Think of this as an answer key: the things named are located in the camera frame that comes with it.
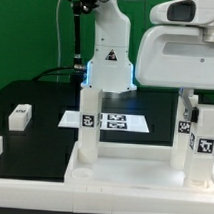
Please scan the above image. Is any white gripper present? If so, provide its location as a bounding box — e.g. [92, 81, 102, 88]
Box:
[135, 26, 214, 123]

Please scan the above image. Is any white desk top tray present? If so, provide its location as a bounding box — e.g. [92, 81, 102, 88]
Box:
[64, 142, 214, 195]

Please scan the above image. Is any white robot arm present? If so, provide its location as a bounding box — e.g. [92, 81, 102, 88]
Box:
[69, 0, 214, 121]

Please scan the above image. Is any white fiducial marker sheet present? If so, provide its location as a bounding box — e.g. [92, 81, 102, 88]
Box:
[58, 111, 149, 132]

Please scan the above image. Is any white front fence bar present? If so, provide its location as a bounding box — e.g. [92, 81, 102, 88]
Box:
[0, 179, 214, 214]

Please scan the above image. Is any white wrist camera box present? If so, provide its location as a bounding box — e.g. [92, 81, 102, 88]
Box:
[150, 0, 214, 27]

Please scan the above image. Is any black cable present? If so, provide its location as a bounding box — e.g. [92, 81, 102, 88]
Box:
[31, 64, 77, 83]

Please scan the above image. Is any black camera pole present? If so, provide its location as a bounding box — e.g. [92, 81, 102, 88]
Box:
[65, 0, 92, 84]

